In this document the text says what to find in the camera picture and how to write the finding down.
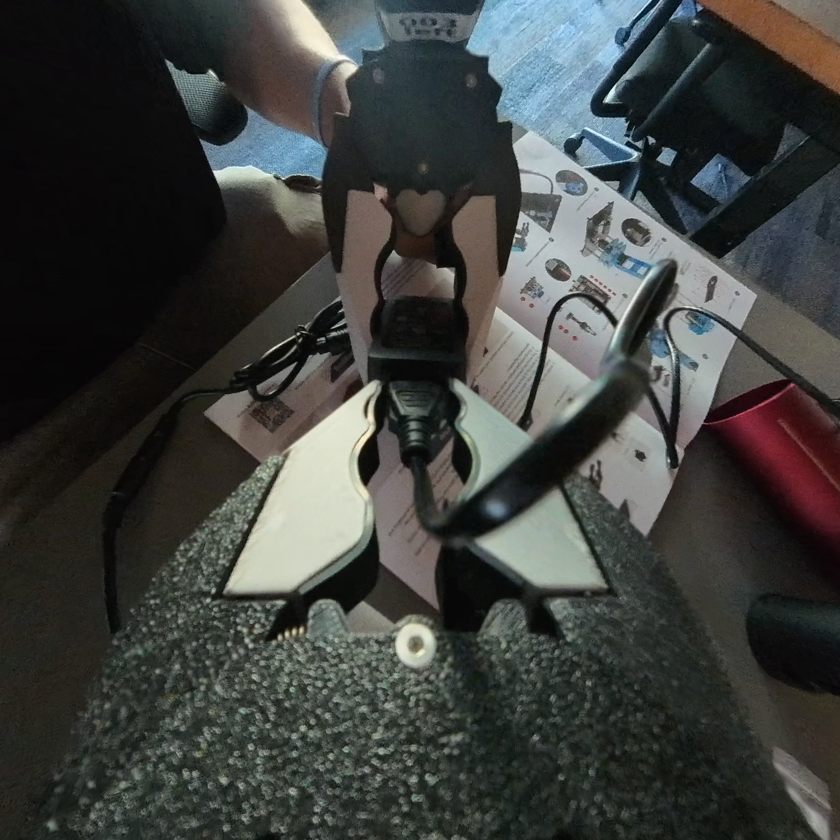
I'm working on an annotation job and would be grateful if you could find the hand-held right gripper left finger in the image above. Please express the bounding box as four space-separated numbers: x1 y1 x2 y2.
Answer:
222 381 383 599

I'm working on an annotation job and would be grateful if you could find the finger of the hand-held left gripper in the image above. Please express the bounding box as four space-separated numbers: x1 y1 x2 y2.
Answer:
335 185 398 389
446 193 509 383

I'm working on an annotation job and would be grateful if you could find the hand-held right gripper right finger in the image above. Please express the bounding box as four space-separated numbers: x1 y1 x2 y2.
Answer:
440 379 616 630

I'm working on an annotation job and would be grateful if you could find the black power cord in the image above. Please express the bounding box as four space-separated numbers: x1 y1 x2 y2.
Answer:
384 258 840 536

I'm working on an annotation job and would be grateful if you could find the person's left forearm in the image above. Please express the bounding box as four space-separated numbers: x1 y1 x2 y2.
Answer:
217 0 342 142

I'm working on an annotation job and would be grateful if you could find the grey desk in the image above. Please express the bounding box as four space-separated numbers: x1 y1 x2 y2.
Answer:
0 252 840 840

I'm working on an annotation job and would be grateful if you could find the wood-edged desk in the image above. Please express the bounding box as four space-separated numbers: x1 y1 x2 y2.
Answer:
686 0 840 258

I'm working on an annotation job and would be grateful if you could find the person's left hand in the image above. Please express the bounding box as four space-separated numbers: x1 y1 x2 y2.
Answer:
325 62 358 142

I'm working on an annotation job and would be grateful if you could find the blue wristband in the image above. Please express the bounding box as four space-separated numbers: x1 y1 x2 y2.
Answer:
314 58 358 147

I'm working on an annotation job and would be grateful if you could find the printed instruction booklet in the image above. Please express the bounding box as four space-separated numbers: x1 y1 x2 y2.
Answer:
205 130 757 611

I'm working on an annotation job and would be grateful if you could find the black chair armrest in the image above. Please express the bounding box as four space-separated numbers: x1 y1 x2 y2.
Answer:
167 64 249 147

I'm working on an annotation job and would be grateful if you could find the red cylinder bottle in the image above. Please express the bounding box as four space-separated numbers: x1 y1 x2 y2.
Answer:
702 381 840 573

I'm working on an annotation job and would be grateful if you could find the dark grey cylinder bottle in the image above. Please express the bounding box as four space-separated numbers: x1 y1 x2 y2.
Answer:
747 594 840 698

